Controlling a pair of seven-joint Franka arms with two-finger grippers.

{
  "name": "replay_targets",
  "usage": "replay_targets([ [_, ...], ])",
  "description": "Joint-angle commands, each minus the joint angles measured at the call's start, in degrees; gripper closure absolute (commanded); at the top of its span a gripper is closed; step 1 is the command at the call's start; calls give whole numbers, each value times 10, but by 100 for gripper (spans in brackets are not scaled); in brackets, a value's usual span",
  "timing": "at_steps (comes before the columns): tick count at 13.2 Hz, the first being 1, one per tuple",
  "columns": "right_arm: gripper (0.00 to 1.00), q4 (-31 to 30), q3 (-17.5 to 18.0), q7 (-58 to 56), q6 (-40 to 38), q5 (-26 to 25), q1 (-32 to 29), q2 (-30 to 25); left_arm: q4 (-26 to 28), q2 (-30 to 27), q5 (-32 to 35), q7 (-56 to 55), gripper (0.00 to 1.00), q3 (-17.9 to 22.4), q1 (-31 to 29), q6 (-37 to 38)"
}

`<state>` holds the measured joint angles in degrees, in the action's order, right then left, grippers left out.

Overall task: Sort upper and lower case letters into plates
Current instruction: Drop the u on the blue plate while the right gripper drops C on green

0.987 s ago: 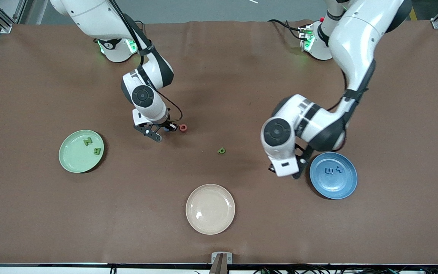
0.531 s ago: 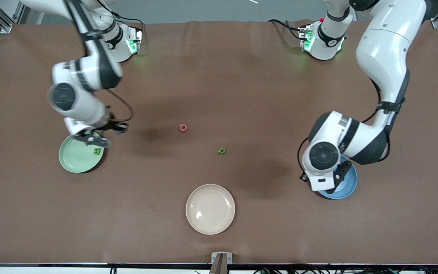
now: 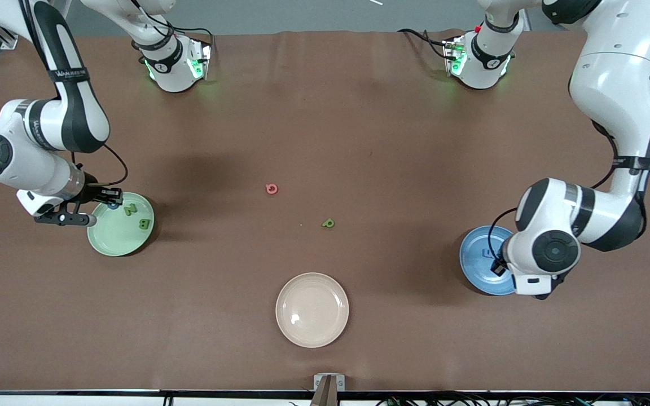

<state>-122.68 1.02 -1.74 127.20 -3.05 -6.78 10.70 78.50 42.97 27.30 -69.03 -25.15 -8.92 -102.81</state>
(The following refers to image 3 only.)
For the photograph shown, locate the blue plate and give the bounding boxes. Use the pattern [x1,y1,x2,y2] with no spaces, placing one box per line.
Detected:
[459,226,517,296]

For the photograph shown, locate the green plate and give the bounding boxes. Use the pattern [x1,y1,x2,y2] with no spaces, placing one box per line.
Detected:
[87,192,155,258]

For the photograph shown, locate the brown table mat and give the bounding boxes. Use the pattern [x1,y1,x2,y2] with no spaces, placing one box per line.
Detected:
[0,29,650,392]

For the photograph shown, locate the beige plate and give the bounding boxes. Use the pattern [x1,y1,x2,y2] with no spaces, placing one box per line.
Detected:
[275,272,350,348]

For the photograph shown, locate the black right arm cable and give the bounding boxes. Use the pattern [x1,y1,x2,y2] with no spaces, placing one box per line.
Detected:
[71,144,129,188]

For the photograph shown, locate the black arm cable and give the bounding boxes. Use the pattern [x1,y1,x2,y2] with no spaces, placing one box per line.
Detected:
[71,144,129,188]
[487,118,620,266]

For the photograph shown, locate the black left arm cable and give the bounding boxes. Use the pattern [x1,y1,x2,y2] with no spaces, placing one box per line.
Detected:
[487,118,620,266]

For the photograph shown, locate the black base power cable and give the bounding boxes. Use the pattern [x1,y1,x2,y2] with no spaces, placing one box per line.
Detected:
[164,20,214,37]
[397,28,455,57]

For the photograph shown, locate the metal bracket with post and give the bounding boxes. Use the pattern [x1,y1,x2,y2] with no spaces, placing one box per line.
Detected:
[309,373,346,406]

